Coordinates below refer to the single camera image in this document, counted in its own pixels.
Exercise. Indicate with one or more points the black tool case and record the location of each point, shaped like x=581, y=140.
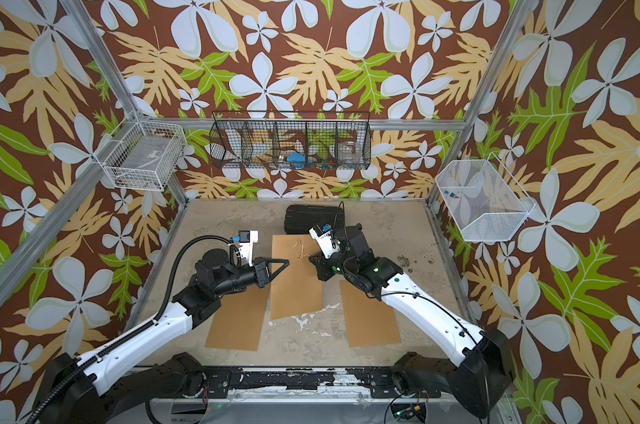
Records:
x=300, y=218

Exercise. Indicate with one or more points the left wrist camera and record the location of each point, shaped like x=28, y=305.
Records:
x=245, y=242

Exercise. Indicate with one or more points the white wire basket right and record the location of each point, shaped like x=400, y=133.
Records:
x=485, y=200

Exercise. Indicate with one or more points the brown file bag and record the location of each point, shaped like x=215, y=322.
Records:
x=368, y=322
x=297, y=290
x=239, y=322

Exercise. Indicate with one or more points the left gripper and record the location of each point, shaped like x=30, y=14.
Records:
x=261, y=271

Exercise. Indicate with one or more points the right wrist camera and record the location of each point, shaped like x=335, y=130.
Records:
x=323, y=235

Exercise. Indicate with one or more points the white wire basket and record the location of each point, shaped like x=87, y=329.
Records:
x=144, y=155
x=485, y=200

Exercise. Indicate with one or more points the blue item in basket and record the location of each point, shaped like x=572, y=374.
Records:
x=297, y=160

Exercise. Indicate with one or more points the black wire basket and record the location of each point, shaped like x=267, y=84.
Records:
x=330, y=140

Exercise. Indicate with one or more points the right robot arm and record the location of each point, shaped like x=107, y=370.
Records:
x=476, y=369

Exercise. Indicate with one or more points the white wire basket left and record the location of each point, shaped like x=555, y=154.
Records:
x=144, y=155

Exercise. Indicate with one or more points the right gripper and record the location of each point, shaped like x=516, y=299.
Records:
x=322, y=264

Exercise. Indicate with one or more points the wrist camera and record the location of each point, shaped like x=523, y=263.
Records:
x=323, y=235
x=245, y=242

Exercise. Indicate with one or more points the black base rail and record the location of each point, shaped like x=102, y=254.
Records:
x=375, y=382

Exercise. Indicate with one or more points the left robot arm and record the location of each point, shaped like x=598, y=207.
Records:
x=100, y=384

